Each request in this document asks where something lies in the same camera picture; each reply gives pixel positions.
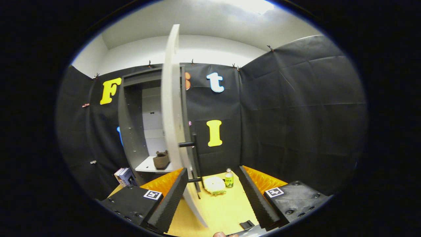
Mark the beige shoe cabinet door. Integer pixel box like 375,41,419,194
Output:
161,24,209,227

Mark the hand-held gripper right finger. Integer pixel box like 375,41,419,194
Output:
237,166,331,231

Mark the blue cover book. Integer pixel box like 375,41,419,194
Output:
119,168,137,187

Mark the yellow plush pad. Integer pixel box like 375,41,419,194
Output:
203,176,227,196

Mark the black backdrop cloth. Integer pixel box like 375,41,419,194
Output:
56,35,367,202

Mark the grey shoe cabinet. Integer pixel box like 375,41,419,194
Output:
118,64,198,185

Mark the brown fuzzy shoe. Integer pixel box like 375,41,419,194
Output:
153,150,171,170

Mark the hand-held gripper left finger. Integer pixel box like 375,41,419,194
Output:
99,167,189,234

